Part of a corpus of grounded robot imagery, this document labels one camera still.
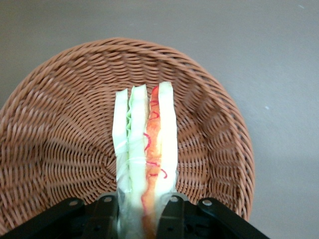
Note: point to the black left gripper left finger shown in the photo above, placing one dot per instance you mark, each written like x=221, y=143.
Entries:
x=104, y=216

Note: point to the brown round wicker basket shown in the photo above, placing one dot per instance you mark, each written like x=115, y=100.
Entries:
x=62, y=119

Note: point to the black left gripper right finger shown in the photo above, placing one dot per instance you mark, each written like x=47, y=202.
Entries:
x=174, y=216

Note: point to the plastic sandwich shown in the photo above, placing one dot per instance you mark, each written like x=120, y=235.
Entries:
x=135, y=139

